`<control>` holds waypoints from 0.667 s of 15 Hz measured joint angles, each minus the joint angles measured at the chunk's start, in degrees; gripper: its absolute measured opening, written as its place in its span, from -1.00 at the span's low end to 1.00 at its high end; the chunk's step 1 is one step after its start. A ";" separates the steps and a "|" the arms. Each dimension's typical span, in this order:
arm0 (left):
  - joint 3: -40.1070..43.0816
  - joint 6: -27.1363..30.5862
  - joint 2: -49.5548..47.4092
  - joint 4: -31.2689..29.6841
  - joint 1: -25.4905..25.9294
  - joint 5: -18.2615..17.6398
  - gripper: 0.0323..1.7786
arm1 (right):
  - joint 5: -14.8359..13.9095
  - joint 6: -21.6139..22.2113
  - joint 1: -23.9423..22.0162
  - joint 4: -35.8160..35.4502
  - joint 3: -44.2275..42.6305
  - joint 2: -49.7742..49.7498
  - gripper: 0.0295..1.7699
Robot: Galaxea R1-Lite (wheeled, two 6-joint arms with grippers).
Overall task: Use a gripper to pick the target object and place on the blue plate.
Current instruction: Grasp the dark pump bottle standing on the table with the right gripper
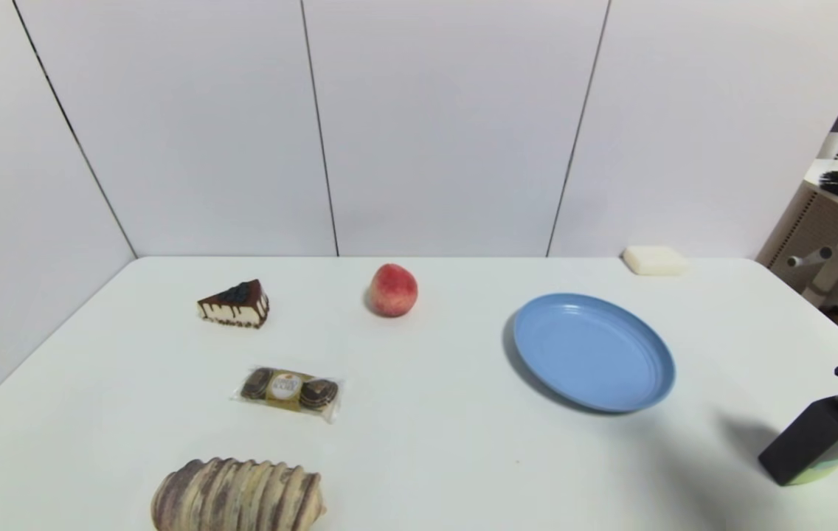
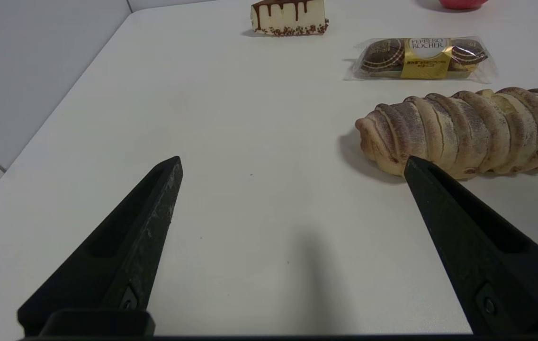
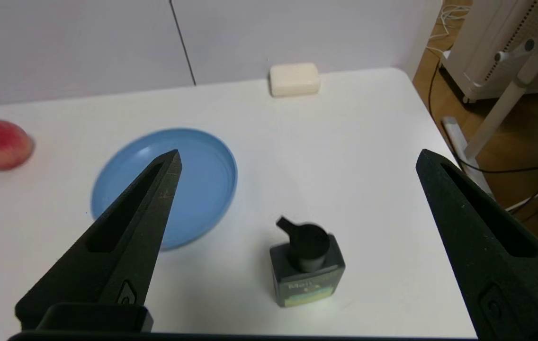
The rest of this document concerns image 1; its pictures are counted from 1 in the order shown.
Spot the chocolate candy pack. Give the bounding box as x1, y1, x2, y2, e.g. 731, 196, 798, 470
231, 366, 344, 424

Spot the chocolate cake slice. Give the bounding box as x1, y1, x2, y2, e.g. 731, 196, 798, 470
197, 279, 271, 330

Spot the blue plastic plate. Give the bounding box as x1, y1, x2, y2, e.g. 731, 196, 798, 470
513, 293, 676, 414

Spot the black pump bottle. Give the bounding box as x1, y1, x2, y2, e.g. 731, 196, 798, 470
758, 367, 838, 487

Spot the red peach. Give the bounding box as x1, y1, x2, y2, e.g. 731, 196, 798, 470
370, 263, 419, 319

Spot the beige perforated panel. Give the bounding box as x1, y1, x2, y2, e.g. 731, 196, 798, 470
756, 183, 838, 296

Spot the white soap bar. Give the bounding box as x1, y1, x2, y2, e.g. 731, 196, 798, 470
622, 246, 689, 277

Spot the striped bread loaf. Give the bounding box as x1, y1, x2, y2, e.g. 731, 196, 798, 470
151, 457, 327, 531

